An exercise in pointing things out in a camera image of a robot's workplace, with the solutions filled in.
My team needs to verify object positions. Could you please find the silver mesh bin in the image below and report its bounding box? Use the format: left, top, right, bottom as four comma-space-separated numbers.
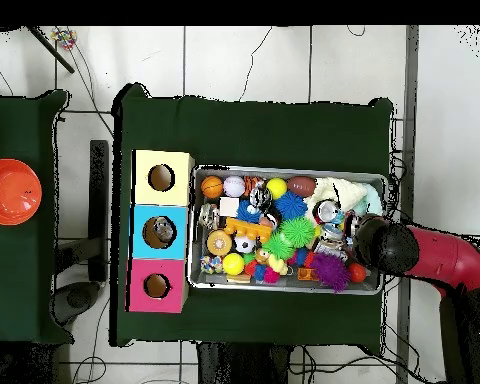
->
186, 164, 388, 296

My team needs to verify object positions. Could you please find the wooden box with three holes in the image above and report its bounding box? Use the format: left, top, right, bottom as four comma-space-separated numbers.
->
125, 149, 196, 314

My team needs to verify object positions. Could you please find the small orange-red ball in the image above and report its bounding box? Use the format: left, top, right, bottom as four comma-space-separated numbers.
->
348, 262, 368, 284

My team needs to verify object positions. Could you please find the purple spiky ball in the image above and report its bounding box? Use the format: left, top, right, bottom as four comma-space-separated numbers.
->
309, 251, 352, 293

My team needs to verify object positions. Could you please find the brown toy football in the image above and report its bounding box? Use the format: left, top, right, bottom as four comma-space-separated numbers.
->
285, 176, 318, 198

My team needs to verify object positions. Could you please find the blue koosh ball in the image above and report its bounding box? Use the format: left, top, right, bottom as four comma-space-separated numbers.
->
272, 190, 309, 222

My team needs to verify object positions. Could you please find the smooth yellow ball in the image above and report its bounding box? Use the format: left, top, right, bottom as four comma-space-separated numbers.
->
265, 177, 289, 200

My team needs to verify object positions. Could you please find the orange toy building block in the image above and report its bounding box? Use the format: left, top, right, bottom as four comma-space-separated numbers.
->
223, 216, 274, 244

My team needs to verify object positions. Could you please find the white toy baseball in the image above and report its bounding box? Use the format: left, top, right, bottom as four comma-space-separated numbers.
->
222, 175, 247, 199

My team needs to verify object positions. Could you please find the yellow tennis ball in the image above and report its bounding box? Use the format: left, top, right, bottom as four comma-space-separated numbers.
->
222, 252, 246, 277

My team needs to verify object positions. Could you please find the dark green tablecloth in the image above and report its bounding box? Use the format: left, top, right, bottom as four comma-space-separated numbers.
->
109, 82, 395, 357
0, 89, 74, 346

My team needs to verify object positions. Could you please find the orange toy basketball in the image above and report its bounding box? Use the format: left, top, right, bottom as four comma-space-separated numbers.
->
200, 175, 225, 200

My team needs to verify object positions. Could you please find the orange plastic bowl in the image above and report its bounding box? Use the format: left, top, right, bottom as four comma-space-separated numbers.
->
0, 158, 43, 227

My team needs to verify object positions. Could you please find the black rod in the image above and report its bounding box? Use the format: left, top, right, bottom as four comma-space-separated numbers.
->
25, 25, 76, 74

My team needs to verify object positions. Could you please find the grey floor cable cover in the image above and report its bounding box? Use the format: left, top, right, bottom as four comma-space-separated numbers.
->
396, 25, 420, 384

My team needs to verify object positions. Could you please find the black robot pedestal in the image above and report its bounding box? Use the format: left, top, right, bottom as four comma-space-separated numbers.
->
195, 341, 291, 384

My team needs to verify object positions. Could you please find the colourful rope toy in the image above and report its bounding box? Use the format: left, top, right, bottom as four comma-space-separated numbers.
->
49, 27, 78, 51

